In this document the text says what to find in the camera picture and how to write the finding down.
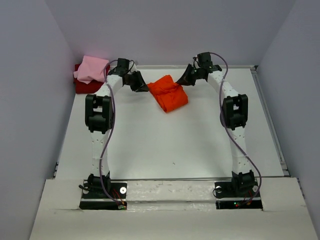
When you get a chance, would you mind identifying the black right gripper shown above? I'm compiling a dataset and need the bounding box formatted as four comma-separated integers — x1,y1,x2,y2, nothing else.
175,63,201,87

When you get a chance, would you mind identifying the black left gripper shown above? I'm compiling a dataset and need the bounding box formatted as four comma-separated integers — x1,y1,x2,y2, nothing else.
124,70,150,93

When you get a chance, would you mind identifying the orange t shirt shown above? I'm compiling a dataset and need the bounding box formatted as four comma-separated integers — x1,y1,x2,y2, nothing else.
147,75,189,113

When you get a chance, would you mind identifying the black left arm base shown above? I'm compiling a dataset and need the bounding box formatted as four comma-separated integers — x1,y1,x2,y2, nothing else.
78,181,128,211

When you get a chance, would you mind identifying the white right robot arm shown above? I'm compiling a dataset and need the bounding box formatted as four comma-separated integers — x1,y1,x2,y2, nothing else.
176,52,255,199

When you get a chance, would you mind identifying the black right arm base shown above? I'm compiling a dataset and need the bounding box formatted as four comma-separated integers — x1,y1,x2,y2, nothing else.
212,181,263,210

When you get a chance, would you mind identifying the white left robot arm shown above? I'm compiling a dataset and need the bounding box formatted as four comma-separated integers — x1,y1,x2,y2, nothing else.
83,58,149,203

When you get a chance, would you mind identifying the dark red folded t shirt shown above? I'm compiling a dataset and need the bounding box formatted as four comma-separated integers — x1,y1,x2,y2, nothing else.
73,64,104,94

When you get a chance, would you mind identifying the pink folded t shirt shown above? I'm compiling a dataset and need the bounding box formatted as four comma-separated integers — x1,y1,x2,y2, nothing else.
73,55,109,84

